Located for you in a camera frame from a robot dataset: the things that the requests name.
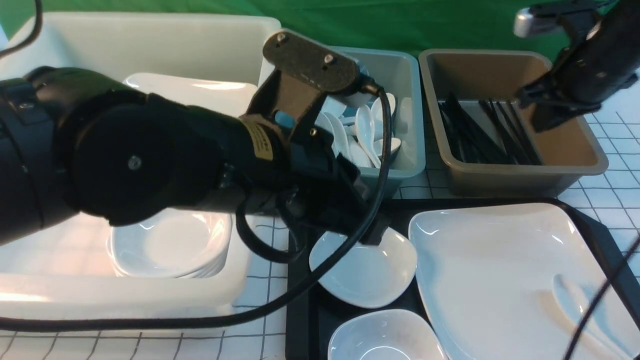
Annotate white bowl front tray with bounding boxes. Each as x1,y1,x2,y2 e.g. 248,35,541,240
327,309,449,360

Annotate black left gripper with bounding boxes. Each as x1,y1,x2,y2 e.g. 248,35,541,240
235,114,391,246

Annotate brown plastic chopstick bin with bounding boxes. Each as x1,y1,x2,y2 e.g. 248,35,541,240
418,48,609,198

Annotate white spoon in bin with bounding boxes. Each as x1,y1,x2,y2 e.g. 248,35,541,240
315,111,353,161

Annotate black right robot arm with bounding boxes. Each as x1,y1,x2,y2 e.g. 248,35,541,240
513,0,640,133

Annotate white bowl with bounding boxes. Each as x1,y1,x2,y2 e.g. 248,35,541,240
318,228,418,309

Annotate checkered white tablecloth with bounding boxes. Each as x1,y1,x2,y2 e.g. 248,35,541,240
0,45,640,360

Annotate stack of white bowls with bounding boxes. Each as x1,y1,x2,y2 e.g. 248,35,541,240
106,209,233,279

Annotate black serving tray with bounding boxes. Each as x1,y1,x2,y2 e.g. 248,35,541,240
285,197,640,360

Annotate green backdrop cloth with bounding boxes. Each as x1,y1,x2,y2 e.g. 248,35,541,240
0,0,621,58

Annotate large white plastic bin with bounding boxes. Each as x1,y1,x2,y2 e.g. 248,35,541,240
1,13,281,322

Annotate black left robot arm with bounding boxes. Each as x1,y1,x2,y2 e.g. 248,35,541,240
1,66,389,248

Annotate black chopsticks in bin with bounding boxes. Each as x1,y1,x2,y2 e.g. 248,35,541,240
438,93,543,166

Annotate blue plastic spoon bin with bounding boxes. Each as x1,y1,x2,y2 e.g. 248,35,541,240
333,46,426,199

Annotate black camera cable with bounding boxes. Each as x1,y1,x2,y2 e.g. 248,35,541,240
0,82,393,333

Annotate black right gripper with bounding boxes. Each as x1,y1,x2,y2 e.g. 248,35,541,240
516,45,639,133

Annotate white spoon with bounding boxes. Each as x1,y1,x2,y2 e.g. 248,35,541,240
315,111,353,161
355,105,384,169
551,273,633,360
377,92,397,126

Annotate large white square plate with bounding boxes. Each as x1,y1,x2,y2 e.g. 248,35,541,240
407,202,623,360

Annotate stack of white plates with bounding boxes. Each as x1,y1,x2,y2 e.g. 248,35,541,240
122,72,258,117

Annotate wrist camera mount plate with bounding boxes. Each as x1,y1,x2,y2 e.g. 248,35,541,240
242,29,380,128

